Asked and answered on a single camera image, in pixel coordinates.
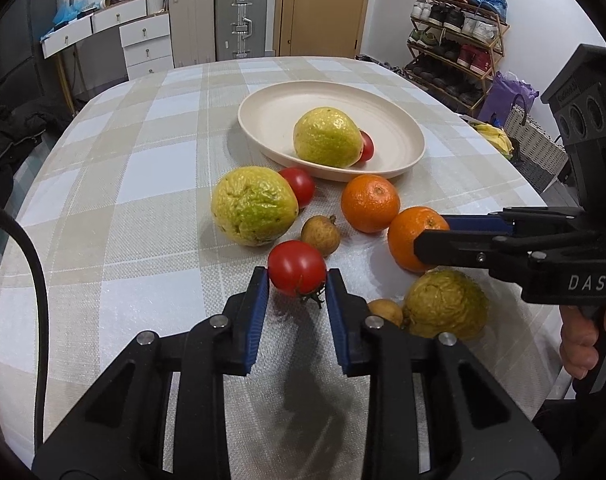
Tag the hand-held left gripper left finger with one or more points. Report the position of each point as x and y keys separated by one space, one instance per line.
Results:
x=255 y=320

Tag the silver suitcase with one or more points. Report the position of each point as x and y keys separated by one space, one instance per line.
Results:
x=240 y=20

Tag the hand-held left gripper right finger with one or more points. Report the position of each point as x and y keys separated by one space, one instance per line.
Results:
x=338 y=320

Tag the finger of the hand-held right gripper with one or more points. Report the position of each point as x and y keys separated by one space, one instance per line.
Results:
x=453 y=247
x=473 y=222

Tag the purple bag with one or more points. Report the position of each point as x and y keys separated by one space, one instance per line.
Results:
x=503 y=97

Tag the brown longan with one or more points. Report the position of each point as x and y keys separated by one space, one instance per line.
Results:
x=321 y=235
x=385 y=311

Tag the person's right hand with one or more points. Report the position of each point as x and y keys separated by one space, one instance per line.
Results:
x=578 y=340

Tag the beige suitcase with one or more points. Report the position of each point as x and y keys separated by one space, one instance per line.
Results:
x=193 y=25

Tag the grey wicker basket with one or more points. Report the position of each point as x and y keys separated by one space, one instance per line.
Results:
x=538 y=150

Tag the yellow-green guava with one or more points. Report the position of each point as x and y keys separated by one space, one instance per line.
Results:
x=254 y=206
x=445 y=305
x=325 y=135

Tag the orange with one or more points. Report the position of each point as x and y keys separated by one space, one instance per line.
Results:
x=405 y=240
x=370 y=203

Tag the dark grey fridge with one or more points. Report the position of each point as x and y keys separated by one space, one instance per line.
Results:
x=18 y=35

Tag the blue plastic bag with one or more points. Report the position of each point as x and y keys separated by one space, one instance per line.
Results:
x=70 y=12

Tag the wooden door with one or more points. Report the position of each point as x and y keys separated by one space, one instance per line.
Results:
x=323 y=5

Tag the wooden shoe rack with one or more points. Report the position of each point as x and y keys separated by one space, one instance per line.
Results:
x=500 y=55

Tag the scattered sneakers group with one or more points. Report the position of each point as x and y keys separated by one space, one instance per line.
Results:
x=383 y=64

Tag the black jacket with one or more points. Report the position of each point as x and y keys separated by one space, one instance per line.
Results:
x=13 y=145

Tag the white desk with drawers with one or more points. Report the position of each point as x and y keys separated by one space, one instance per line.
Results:
x=133 y=35

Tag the rows of assorted shoes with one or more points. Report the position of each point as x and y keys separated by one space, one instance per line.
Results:
x=458 y=15

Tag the cream oval plate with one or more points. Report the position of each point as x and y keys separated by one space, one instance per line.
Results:
x=283 y=110

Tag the beige checked tablecloth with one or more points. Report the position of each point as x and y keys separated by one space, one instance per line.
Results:
x=133 y=210

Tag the red tomato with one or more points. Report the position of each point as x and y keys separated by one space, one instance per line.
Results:
x=300 y=185
x=368 y=147
x=295 y=265

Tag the bunch of bananas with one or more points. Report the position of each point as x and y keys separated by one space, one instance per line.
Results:
x=495 y=137

